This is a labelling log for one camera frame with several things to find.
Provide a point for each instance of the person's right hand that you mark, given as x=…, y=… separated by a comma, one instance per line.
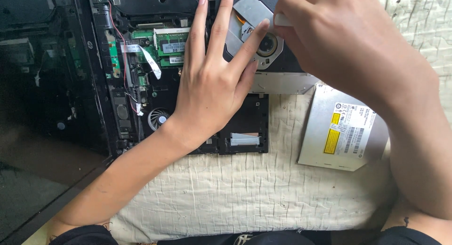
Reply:
x=339, y=36

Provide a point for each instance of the person's left hand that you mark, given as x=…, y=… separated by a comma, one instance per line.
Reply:
x=201, y=96

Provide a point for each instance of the person's right fingers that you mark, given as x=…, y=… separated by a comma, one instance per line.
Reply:
x=287, y=3

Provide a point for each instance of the white plastic pry tool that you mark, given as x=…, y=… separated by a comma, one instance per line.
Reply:
x=282, y=20

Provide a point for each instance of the black optical drive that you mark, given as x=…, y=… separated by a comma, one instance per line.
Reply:
x=247, y=8

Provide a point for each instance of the large green memory module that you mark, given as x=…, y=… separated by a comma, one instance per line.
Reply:
x=173, y=43

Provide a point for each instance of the small green memory module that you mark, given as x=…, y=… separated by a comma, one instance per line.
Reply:
x=173, y=60

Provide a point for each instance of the silver labelled drive cover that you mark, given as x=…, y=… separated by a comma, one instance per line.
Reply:
x=317, y=139

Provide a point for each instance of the black disassembled laptop base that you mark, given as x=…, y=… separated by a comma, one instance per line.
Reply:
x=155, y=86

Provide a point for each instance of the round laptop cooling fan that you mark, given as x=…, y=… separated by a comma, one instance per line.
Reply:
x=157, y=119

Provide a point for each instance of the narrow green circuit board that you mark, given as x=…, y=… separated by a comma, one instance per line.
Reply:
x=112, y=56

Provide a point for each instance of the cream quilted cloth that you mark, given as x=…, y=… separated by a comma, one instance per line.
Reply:
x=247, y=195

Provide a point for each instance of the black laptop speaker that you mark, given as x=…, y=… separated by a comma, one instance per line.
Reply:
x=122, y=112

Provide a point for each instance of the person's black clothing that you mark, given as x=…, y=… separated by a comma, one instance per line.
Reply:
x=282, y=239

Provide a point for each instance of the black laptop screen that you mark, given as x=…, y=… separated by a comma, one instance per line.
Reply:
x=42, y=96

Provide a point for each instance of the person's right leg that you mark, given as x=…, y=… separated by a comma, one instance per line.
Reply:
x=427, y=229

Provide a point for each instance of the silver metal bracket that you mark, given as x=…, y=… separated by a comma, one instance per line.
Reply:
x=243, y=139

